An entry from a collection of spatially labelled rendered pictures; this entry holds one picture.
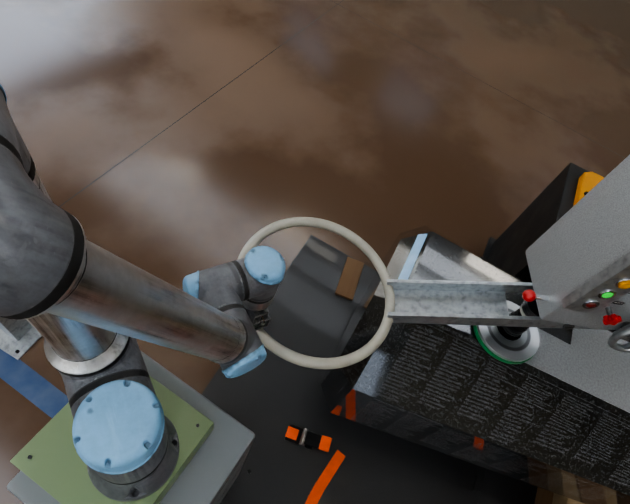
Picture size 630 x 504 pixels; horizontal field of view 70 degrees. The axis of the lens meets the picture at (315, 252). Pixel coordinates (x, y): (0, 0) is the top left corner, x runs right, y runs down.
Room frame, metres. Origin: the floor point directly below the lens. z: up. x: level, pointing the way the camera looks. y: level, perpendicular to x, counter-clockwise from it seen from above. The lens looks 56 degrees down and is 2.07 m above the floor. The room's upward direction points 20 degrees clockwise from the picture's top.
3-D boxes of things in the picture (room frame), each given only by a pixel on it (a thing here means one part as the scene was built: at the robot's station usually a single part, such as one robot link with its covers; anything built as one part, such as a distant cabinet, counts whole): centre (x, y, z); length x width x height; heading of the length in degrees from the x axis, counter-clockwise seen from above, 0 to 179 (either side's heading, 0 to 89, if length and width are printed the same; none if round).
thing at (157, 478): (0.11, 0.22, 0.98); 0.19 x 0.19 x 0.10
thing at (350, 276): (1.32, -0.23, 0.02); 0.25 x 0.10 x 0.01; 178
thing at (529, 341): (0.80, -0.67, 0.86); 0.21 x 0.21 x 0.01
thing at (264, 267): (0.49, 0.10, 1.19); 0.10 x 0.09 x 0.12; 135
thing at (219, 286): (0.41, 0.17, 1.21); 0.12 x 0.12 x 0.09; 45
